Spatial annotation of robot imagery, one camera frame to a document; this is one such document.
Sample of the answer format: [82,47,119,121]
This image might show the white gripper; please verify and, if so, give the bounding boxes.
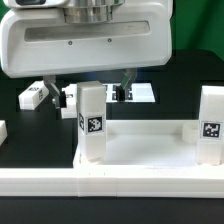
[0,0,173,109]

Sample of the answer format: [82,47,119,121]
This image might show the white desk tabletop tray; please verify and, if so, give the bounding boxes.
[73,120,224,168]

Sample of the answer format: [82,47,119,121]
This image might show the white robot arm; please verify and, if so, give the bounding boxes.
[0,0,173,108]

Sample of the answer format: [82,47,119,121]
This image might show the white block at left edge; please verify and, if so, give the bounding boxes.
[0,120,7,146]

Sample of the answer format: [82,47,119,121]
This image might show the white marker base plate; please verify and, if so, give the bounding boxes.
[105,83,155,103]

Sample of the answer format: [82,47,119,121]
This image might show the white L-shaped fence wall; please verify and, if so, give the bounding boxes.
[0,164,224,198]

